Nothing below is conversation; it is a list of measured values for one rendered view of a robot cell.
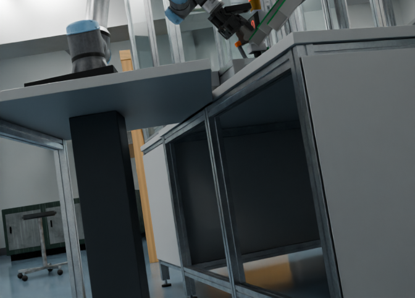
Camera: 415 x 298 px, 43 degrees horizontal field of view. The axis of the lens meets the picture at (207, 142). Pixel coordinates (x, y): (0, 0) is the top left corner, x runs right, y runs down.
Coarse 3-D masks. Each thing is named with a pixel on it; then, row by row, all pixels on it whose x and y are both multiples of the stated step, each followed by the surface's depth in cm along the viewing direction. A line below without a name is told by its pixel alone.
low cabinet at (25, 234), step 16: (16, 208) 719; (32, 208) 719; (48, 208) 718; (16, 224) 717; (32, 224) 716; (48, 224) 716; (80, 224) 715; (144, 224) 788; (16, 240) 715; (32, 240) 714; (48, 240) 715; (64, 240) 714; (80, 240) 714; (16, 256) 717; (32, 256) 717
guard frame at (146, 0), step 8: (144, 0) 280; (344, 0) 318; (128, 16) 327; (152, 16) 279; (128, 24) 326; (152, 24) 278; (152, 32) 278; (152, 40) 277; (152, 48) 276; (152, 56) 278; (144, 136) 322; (152, 136) 300
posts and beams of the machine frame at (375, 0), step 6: (270, 0) 300; (276, 0) 299; (372, 0) 300; (378, 0) 299; (270, 6) 301; (372, 6) 300; (378, 6) 298; (372, 12) 301; (378, 12) 297; (378, 18) 297; (384, 18) 298; (378, 24) 297; (384, 24) 297; (282, 30) 297; (276, 36) 298; (282, 36) 297; (276, 42) 299
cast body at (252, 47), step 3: (249, 42) 204; (252, 42) 202; (249, 45) 202; (252, 45) 201; (255, 45) 201; (261, 45) 202; (264, 45) 202; (249, 48) 202; (252, 48) 200; (255, 48) 201; (258, 48) 201; (261, 48) 202; (264, 48) 202; (249, 51) 202; (252, 51) 201; (255, 51) 202; (261, 51) 203; (264, 51) 204
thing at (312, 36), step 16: (304, 32) 124; (320, 32) 125; (336, 32) 126; (352, 32) 128; (368, 32) 129; (384, 32) 131; (400, 32) 132; (272, 48) 133; (288, 48) 126; (256, 64) 144; (240, 80) 156; (288, 80) 167; (256, 96) 188; (272, 96) 194; (288, 96) 199; (240, 112) 220; (256, 112) 228; (272, 112) 236; (288, 112) 245; (224, 128) 269
